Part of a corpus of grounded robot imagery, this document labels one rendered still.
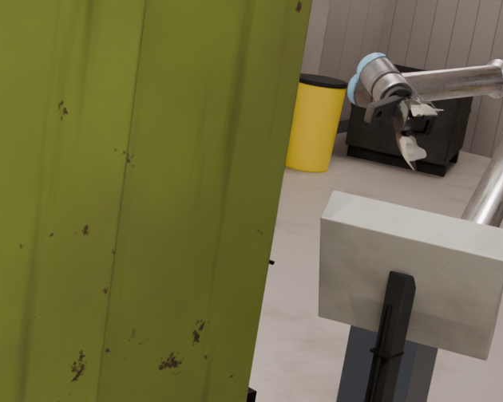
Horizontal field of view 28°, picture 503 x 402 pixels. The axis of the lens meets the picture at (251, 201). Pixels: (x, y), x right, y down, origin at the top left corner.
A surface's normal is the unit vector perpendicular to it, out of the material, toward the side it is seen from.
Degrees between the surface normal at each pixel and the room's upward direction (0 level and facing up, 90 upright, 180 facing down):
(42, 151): 90
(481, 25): 90
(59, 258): 90
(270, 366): 0
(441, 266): 120
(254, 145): 90
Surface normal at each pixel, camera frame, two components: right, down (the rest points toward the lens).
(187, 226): 0.71, 0.29
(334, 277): -0.35, 0.65
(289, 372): 0.15, -0.95
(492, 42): -0.51, 0.15
